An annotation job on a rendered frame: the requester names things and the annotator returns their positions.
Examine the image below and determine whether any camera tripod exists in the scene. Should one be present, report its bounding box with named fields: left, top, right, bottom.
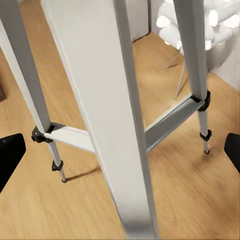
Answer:
left=0, top=0, right=212, bottom=240

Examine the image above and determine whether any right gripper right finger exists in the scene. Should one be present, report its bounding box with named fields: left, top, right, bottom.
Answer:
left=224, top=133, right=240, bottom=173

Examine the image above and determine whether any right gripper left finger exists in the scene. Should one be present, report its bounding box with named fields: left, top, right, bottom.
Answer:
left=0, top=133, right=26, bottom=193

